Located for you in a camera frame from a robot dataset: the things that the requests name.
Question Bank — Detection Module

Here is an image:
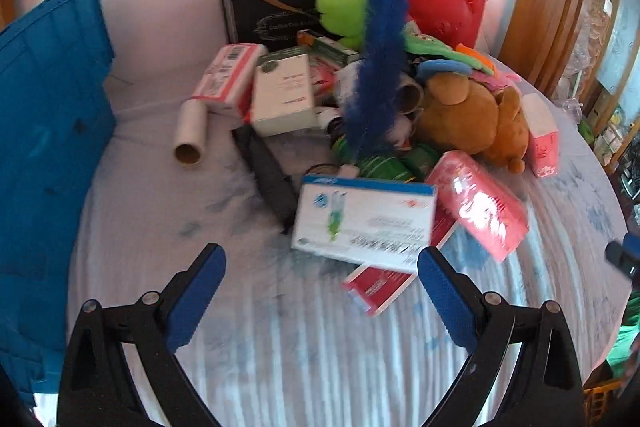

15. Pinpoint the white box green label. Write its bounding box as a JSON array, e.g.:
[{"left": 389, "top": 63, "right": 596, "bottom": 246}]
[{"left": 249, "top": 54, "right": 318, "bottom": 138}]

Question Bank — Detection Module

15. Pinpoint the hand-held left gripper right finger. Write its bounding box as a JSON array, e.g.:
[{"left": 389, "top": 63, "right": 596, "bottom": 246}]
[{"left": 417, "top": 246, "right": 586, "bottom": 427}]

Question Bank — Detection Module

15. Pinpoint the pink white barcode box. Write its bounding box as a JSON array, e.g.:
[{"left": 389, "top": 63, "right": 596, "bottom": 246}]
[{"left": 191, "top": 44, "right": 268, "bottom": 116}]

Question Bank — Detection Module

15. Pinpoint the green garment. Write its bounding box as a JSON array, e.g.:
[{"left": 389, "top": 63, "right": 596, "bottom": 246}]
[{"left": 607, "top": 307, "right": 640, "bottom": 380}]

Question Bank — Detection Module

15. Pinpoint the pink packet white label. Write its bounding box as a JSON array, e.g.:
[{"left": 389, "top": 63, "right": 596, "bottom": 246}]
[{"left": 520, "top": 93, "right": 560, "bottom": 178}]

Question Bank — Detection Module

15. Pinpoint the white paper roll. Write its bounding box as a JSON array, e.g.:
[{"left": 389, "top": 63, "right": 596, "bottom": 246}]
[{"left": 173, "top": 102, "right": 208, "bottom": 168}]

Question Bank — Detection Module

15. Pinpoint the red white flat box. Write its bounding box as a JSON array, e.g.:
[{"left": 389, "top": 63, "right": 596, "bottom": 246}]
[{"left": 342, "top": 212, "right": 458, "bottom": 318}]

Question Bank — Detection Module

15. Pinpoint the green striped can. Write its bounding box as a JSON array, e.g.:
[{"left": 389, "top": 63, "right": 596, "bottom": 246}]
[
  {"left": 357, "top": 154, "right": 416, "bottom": 182},
  {"left": 400, "top": 144, "right": 441, "bottom": 180}
]

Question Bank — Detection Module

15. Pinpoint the cardboard tube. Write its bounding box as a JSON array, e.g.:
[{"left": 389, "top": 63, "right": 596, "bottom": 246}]
[{"left": 395, "top": 79, "right": 426, "bottom": 112}]

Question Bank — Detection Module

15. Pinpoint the blue white medicine box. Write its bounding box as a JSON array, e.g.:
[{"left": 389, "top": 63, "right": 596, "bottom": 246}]
[{"left": 290, "top": 173, "right": 438, "bottom": 272}]

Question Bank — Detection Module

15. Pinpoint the blue plastic crate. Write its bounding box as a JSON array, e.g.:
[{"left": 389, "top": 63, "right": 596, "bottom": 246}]
[{"left": 0, "top": 0, "right": 118, "bottom": 408}]

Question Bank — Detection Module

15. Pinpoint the wooden door frame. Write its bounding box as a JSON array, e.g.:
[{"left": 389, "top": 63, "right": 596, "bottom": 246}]
[{"left": 500, "top": 0, "right": 598, "bottom": 100}]

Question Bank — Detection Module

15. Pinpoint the green plush frog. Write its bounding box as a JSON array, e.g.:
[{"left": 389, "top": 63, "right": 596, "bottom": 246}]
[{"left": 315, "top": 0, "right": 373, "bottom": 50}]

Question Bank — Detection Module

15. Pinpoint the wooden glass partition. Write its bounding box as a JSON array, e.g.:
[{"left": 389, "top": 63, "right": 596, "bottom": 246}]
[{"left": 565, "top": 0, "right": 640, "bottom": 202}]

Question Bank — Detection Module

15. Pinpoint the brown teddy bear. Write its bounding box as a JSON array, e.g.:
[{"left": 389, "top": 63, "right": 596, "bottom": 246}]
[{"left": 415, "top": 72, "right": 531, "bottom": 175}]

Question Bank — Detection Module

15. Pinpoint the black folded umbrella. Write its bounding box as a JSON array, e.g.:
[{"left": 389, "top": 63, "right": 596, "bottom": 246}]
[{"left": 232, "top": 124, "right": 300, "bottom": 235}]

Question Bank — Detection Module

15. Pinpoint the black gift box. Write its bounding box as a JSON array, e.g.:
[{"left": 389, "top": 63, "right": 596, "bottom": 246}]
[{"left": 220, "top": 0, "right": 346, "bottom": 45}]

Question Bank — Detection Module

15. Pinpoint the pink tissue packet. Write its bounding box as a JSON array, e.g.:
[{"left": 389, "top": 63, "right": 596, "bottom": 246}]
[{"left": 425, "top": 150, "right": 530, "bottom": 262}]

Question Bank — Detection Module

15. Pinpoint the blue fuzzy duster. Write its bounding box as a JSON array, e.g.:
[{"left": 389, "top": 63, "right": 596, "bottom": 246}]
[{"left": 341, "top": 0, "right": 410, "bottom": 158}]

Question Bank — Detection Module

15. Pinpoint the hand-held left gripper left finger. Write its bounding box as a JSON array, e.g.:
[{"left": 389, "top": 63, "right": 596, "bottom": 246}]
[{"left": 57, "top": 243, "right": 227, "bottom": 427}]

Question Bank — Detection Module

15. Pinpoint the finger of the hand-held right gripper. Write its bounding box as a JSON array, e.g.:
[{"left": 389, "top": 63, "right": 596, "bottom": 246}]
[{"left": 605, "top": 234, "right": 640, "bottom": 280}]

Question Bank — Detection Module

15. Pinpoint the green dinosaur plush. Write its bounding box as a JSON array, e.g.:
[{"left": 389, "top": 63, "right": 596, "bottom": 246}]
[{"left": 405, "top": 21, "right": 496, "bottom": 80}]

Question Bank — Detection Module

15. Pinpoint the orange green box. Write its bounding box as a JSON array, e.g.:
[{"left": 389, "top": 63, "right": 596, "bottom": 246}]
[{"left": 296, "top": 29, "right": 360, "bottom": 64}]

